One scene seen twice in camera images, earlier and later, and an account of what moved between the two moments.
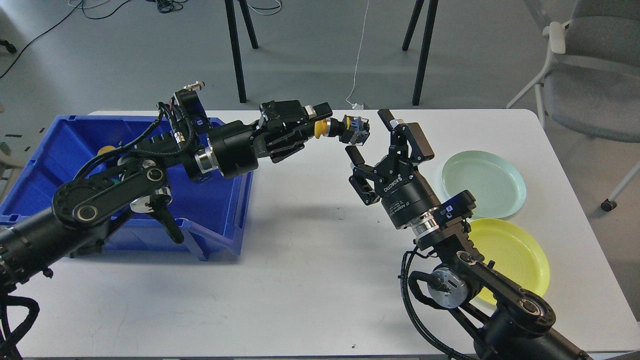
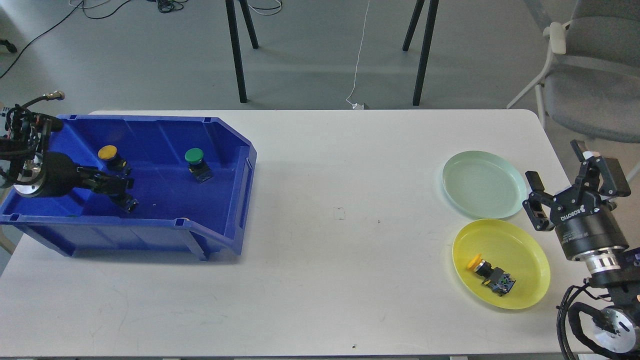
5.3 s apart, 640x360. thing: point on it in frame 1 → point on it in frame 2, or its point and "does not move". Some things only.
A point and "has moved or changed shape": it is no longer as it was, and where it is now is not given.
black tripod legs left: (230, 10) does not move
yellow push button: (353, 130) has moved or changed shape
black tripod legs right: (428, 36) does not move
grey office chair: (590, 82) does not move
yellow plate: (516, 255) does not move
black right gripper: (404, 193) → (582, 222)
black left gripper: (237, 147) → (62, 176)
